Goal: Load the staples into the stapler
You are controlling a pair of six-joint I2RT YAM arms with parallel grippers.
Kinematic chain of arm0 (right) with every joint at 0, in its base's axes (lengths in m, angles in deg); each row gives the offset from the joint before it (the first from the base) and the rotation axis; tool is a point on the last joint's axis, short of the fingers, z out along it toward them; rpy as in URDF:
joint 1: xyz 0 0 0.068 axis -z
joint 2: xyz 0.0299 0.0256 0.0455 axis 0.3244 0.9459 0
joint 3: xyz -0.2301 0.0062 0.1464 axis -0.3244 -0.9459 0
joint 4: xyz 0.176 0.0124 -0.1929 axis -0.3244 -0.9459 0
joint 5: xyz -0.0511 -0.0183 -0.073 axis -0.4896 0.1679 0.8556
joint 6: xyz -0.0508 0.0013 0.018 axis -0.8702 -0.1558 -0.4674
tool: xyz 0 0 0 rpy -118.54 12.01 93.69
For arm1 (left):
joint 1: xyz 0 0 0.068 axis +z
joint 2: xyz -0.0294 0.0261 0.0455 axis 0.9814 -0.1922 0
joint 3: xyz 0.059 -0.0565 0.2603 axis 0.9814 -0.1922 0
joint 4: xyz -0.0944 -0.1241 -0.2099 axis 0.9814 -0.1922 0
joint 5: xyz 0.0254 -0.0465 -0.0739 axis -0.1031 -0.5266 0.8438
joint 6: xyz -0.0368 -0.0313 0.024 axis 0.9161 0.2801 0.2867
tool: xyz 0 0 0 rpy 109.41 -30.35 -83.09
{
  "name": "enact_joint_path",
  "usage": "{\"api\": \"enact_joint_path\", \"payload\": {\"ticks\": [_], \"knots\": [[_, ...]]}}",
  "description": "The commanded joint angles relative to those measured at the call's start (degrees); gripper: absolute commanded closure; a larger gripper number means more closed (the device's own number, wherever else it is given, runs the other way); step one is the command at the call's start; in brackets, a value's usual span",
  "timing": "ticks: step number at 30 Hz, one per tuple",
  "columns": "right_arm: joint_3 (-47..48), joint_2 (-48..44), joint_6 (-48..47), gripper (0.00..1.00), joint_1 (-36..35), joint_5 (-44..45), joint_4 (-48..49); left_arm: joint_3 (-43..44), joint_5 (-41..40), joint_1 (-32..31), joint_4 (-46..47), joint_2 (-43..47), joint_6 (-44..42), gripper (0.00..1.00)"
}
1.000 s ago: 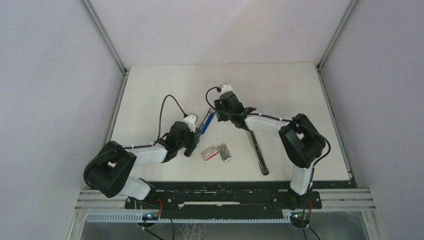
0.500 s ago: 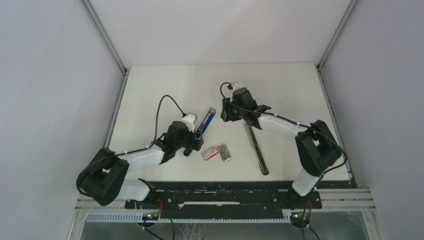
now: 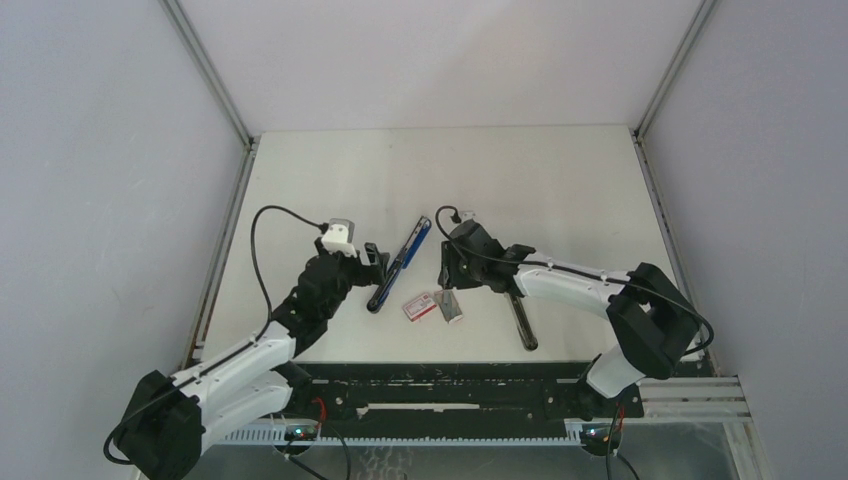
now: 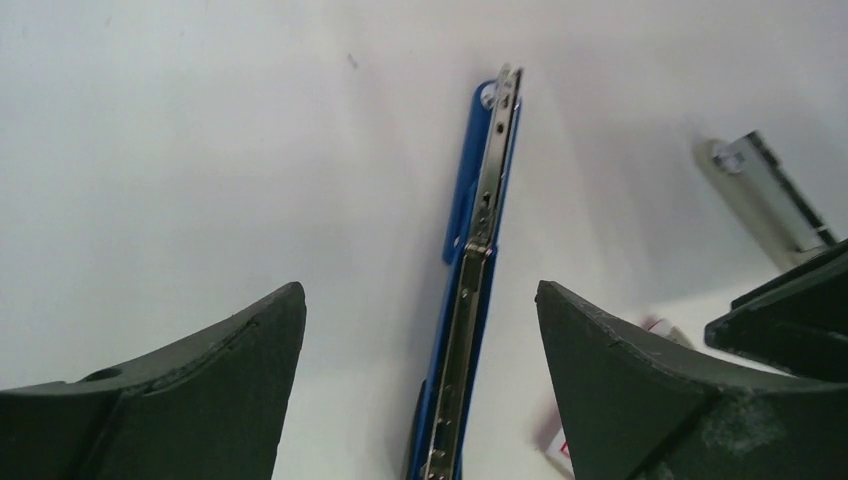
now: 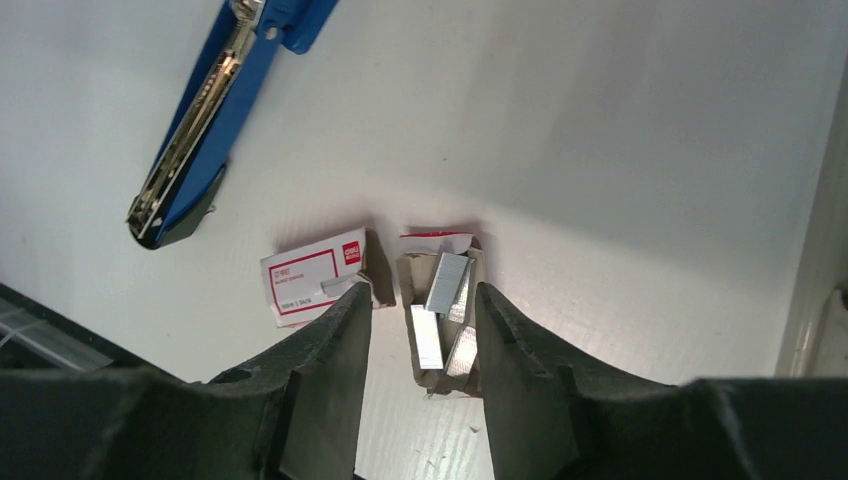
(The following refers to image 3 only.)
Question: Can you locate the right aluminium frame post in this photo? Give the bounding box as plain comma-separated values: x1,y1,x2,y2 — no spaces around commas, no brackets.
632,0,720,362

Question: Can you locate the red white staple box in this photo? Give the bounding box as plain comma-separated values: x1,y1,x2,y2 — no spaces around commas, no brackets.
402,293,437,322

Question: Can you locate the aluminium front rail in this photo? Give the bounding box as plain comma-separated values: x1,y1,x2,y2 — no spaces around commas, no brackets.
634,377,753,424

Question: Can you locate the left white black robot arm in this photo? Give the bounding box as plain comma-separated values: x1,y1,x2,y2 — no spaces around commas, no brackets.
103,243,390,479

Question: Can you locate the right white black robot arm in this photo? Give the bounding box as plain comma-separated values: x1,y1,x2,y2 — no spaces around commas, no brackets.
438,220,714,416

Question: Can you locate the white slotted cable duct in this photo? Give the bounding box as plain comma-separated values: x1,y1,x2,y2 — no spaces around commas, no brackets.
216,422,585,447

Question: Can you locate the staple box tray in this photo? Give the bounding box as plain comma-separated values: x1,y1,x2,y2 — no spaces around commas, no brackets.
434,289,464,324

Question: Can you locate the left aluminium frame post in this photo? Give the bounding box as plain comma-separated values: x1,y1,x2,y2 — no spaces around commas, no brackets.
160,0,255,364

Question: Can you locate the silver white stapler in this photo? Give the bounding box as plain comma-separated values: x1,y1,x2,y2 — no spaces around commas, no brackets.
505,294,538,351

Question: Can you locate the aluminium frame post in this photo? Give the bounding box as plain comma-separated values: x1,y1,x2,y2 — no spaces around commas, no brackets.
632,0,720,362
160,0,255,364

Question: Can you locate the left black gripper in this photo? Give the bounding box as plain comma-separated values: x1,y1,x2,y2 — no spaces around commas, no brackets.
314,238,388,320

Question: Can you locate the left green circuit board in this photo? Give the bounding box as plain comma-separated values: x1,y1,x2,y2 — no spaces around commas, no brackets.
284,426,320,443

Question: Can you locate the right green circuit board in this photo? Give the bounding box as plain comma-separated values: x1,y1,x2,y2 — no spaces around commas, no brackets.
580,426,621,445

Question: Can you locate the green circuit board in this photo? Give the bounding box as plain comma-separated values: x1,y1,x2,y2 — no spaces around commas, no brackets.
580,426,621,445
284,426,320,443

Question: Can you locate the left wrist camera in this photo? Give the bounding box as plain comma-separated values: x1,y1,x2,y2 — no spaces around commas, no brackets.
320,218,357,258

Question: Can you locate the blue black stapler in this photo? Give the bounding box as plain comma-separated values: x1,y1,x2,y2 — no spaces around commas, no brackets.
366,216,432,314

